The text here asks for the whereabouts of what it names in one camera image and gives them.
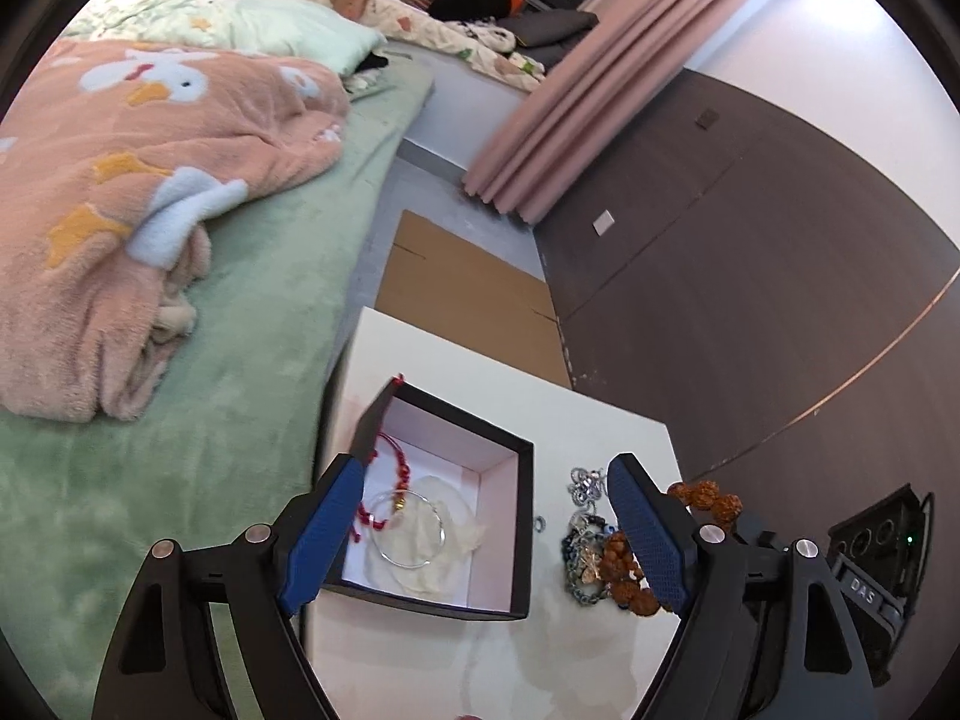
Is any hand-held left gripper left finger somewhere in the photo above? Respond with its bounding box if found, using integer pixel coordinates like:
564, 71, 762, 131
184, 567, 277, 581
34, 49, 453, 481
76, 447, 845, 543
91, 452, 366, 720

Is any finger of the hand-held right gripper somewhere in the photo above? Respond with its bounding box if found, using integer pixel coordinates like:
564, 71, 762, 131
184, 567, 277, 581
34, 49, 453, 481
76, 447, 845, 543
731, 511, 782, 552

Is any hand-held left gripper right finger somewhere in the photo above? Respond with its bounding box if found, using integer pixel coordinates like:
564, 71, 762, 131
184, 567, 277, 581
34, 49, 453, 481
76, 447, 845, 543
606, 452, 878, 720

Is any brown bead bracelet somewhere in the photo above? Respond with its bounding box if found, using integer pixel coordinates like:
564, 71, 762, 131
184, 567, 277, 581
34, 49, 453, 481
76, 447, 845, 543
596, 480, 745, 616

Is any blue bead bracelet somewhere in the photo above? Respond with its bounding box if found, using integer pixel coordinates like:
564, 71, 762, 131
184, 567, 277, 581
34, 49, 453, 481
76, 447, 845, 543
561, 511, 620, 605

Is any silver chain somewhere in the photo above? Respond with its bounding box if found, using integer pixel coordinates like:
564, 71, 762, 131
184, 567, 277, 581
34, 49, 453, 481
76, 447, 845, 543
568, 467, 608, 508

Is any black jewelry box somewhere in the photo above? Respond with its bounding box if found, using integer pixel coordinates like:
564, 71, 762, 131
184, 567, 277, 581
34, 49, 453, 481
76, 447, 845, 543
319, 377, 535, 622

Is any silver bangle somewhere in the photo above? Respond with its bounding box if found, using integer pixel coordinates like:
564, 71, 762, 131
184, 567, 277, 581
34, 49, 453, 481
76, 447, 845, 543
367, 490, 449, 567

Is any clear plastic bag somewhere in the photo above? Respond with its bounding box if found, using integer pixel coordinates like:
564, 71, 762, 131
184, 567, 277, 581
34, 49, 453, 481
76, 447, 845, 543
371, 474, 481, 601

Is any green bed sheet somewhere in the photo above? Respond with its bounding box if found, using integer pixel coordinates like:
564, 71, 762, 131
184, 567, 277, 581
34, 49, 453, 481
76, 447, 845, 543
0, 60, 436, 720

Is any flat cardboard sheet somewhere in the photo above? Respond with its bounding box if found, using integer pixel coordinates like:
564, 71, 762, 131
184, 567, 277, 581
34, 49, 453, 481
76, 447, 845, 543
373, 210, 575, 391

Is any pink printed blanket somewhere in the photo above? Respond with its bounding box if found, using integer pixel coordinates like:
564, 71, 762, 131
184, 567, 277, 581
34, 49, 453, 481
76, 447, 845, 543
0, 41, 353, 422

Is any pink curtain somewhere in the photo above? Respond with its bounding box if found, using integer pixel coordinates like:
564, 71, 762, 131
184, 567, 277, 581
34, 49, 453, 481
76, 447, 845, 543
461, 0, 807, 224

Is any cream floral quilt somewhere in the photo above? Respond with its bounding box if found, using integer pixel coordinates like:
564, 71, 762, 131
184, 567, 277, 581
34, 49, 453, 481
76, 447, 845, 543
240, 0, 545, 87

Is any grey cushion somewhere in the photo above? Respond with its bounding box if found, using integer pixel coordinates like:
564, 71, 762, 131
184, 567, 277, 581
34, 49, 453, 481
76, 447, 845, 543
510, 7, 601, 68

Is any red string bracelet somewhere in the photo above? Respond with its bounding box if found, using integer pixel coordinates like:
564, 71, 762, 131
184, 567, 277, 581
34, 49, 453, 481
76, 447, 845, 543
346, 373, 413, 545

